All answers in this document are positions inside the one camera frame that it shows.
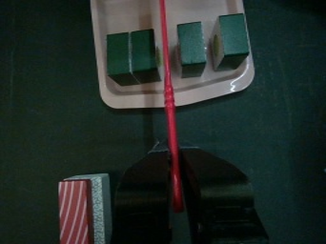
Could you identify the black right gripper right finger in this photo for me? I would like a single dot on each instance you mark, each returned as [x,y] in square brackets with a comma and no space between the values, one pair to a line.
[216,197]

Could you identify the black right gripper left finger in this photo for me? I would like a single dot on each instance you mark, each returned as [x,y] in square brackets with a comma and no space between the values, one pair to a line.
[141,193]

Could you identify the red toy knife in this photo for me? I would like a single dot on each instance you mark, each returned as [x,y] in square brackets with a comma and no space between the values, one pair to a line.
[169,105]

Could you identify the red white striped sushi block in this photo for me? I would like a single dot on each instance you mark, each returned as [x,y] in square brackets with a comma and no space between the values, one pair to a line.
[83,209]

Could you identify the green sushi roll piece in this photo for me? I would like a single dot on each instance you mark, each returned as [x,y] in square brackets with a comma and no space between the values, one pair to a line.
[231,39]
[191,47]
[144,55]
[119,58]

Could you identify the pink plastic tray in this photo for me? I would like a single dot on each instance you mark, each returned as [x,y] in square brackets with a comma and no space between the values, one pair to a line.
[177,85]

